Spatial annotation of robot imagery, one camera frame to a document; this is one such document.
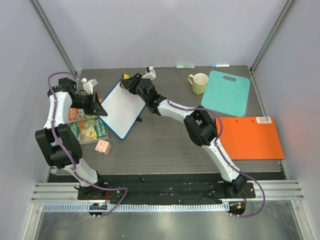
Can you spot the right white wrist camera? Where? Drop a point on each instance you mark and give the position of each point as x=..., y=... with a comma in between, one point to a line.
x=150, y=73

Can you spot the green eraser block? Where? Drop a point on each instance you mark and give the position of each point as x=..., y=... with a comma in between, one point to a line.
x=185, y=66

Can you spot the orange treehouse book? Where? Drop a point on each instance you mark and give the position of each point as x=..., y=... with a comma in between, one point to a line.
x=76, y=115

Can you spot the green treehouse book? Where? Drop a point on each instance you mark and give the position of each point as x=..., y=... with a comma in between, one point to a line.
x=89, y=130

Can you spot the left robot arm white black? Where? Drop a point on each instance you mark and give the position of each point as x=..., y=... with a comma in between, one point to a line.
x=58, y=144

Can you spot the blue white marker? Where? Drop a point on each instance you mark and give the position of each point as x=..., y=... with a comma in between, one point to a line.
x=220, y=65

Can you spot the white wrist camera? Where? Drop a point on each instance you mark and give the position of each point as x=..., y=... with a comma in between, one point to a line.
x=88, y=85
x=150, y=73

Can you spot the pale yellow mug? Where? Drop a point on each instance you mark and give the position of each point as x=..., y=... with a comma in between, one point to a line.
x=198, y=83

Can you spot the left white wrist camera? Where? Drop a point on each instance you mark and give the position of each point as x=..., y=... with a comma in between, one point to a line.
x=88, y=85

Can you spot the blue framed whiteboard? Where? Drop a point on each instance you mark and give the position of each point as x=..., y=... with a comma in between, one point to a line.
x=122, y=110

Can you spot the teal cutting board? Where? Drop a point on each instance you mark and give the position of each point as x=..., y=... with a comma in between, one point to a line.
x=226, y=93

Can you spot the pink cube power adapter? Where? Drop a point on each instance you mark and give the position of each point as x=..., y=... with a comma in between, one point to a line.
x=103, y=147

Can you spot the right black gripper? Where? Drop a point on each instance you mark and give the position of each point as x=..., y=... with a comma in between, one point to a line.
x=136, y=83

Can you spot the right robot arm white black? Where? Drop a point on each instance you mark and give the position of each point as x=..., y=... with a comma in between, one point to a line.
x=201, y=128

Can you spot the white slotted cable duct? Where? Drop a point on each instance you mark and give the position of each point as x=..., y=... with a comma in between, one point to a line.
x=97, y=207

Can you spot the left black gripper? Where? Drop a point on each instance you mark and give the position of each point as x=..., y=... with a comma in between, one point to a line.
x=96, y=107

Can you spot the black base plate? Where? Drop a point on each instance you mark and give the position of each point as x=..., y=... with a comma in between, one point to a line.
x=166, y=189

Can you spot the yellow whiteboard eraser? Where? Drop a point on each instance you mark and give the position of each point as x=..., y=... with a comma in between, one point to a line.
x=125, y=76

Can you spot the orange clipboard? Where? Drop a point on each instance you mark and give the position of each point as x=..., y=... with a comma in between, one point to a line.
x=250, y=138

